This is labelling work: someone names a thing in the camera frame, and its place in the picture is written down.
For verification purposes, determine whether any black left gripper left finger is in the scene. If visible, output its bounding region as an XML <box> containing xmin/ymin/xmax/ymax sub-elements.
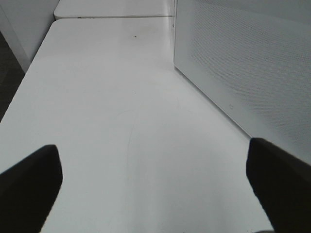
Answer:
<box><xmin>0</xmin><ymin>145</ymin><xmax>63</xmax><ymax>233</ymax></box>

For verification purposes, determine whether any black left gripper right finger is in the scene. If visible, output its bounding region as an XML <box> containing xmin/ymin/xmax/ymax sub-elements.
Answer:
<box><xmin>246</xmin><ymin>137</ymin><xmax>311</xmax><ymax>233</ymax></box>

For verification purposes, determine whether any white microwave door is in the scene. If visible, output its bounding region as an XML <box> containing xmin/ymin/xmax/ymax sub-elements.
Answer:
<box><xmin>173</xmin><ymin>0</ymin><xmax>311</xmax><ymax>167</ymax></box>

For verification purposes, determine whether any white microwave oven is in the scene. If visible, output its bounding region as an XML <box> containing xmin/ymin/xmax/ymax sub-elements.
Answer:
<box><xmin>173</xmin><ymin>0</ymin><xmax>311</xmax><ymax>168</ymax></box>

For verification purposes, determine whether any white rear table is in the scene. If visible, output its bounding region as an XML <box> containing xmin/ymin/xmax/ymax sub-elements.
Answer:
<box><xmin>54</xmin><ymin>0</ymin><xmax>175</xmax><ymax>19</ymax></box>

